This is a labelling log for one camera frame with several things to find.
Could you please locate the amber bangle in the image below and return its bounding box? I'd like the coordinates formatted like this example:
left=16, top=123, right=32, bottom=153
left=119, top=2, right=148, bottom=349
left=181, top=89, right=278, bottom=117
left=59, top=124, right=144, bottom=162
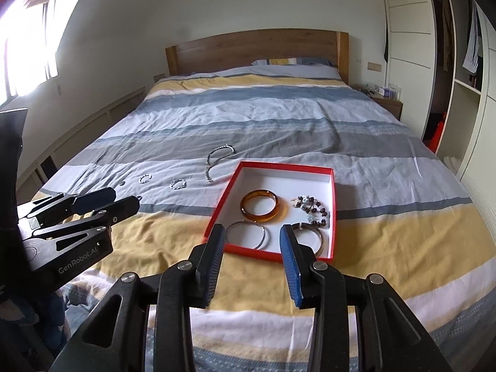
left=240, top=189, right=288, bottom=223

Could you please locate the silver beaded necklace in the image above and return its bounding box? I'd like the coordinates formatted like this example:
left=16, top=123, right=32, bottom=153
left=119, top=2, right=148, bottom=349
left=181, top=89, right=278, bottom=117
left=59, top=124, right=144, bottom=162
left=205, top=145, right=236, bottom=184

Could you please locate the red bag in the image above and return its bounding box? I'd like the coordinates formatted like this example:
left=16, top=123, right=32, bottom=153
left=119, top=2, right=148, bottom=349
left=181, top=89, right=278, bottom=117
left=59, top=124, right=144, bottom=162
left=430, top=112, right=446, bottom=152

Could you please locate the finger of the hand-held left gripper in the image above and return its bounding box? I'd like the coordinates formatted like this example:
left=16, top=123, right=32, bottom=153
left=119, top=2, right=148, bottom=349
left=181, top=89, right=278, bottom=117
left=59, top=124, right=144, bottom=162
left=17, top=187, right=117, bottom=218
left=33, top=196, right=141, bottom=241

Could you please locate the striped pillow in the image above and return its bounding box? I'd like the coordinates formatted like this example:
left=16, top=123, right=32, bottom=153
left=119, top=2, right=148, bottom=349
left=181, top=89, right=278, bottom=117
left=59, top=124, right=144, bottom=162
left=251, top=57, right=338, bottom=67

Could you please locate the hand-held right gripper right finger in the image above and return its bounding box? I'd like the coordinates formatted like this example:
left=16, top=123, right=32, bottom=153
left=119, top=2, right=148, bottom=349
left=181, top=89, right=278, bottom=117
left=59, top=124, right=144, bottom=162
left=279, top=223, right=453, bottom=372

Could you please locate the red jewelry box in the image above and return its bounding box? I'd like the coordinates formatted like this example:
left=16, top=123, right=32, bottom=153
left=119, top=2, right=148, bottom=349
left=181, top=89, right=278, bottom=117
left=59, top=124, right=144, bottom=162
left=203, top=161, right=334, bottom=263

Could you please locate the dark beaded bracelet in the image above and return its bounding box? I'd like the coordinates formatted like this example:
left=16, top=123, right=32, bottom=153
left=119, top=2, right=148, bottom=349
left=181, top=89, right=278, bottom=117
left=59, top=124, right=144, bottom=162
left=289, top=194, right=331, bottom=228

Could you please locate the dark blue cloth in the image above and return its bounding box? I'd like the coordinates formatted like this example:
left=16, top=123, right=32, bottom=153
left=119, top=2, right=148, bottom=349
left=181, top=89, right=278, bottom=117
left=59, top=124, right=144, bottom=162
left=0, top=290, right=78, bottom=372

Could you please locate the thin silver bangle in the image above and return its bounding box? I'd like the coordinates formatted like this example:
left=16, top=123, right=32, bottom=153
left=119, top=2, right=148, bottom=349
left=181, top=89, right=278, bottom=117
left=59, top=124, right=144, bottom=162
left=225, top=221, right=269, bottom=250

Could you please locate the wooden headboard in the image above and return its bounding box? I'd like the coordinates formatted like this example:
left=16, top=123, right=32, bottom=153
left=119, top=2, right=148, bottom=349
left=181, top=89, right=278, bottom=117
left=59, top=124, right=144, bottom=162
left=165, top=29, right=349, bottom=82

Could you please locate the white wardrobe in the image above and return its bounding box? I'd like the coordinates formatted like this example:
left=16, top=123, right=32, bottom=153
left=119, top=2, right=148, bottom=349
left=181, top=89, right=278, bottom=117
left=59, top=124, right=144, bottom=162
left=380, top=0, right=496, bottom=187

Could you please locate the brown hanging garment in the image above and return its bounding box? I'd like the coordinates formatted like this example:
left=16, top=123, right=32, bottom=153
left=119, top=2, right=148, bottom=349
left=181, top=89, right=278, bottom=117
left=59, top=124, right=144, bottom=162
left=442, top=0, right=456, bottom=70

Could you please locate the window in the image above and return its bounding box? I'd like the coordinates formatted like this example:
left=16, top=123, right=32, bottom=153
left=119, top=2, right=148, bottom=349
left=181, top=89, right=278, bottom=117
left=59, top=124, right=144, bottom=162
left=0, top=0, right=59, bottom=99

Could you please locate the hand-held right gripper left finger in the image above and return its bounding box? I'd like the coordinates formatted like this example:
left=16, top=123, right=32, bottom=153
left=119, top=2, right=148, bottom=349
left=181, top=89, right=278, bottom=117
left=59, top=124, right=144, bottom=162
left=48, top=223, right=227, bottom=372

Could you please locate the striped bed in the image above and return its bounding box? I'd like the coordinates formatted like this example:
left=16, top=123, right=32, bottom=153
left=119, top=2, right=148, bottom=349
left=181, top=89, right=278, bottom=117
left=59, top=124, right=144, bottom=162
left=23, top=64, right=485, bottom=372

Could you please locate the wide silver bangle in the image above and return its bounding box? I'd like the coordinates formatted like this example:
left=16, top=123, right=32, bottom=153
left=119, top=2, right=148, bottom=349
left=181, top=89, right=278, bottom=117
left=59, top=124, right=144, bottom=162
left=290, top=223, right=325, bottom=257

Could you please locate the wooden nightstand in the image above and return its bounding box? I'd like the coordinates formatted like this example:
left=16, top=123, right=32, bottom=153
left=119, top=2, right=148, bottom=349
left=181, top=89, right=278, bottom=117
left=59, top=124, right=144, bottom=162
left=354, top=85, right=404, bottom=119

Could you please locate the striped hanging shirt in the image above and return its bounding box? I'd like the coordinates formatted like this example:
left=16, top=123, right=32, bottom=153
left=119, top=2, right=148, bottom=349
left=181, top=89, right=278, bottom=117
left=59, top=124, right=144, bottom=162
left=462, top=0, right=485, bottom=74

